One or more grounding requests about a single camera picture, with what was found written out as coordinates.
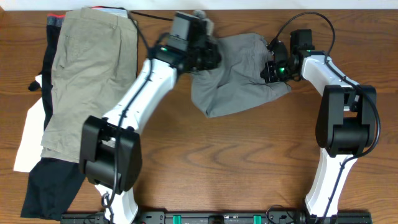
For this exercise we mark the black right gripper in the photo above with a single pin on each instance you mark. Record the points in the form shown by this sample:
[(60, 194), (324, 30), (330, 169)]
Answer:
[(270, 77)]

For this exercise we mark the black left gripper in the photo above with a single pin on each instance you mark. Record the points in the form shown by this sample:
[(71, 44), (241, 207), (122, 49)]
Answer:
[(214, 61)]

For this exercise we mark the grey shorts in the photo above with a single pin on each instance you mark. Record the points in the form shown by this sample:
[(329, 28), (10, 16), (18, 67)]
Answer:
[(236, 84)]

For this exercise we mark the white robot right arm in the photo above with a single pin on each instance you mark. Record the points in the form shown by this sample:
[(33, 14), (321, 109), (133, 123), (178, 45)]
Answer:
[(348, 123)]

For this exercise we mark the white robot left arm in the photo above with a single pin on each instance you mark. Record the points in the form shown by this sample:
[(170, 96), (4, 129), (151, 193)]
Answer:
[(110, 149)]

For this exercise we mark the khaki beige shorts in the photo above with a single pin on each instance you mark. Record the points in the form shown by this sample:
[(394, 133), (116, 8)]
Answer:
[(94, 66)]

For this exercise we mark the white garment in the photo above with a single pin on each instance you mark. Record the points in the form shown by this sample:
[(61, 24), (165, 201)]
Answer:
[(29, 151)]

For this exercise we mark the black garment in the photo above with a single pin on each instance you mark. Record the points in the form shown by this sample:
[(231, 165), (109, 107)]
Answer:
[(52, 183)]

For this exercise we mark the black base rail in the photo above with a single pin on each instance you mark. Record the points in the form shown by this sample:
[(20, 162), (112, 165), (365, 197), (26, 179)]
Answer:
[(274, 216)]

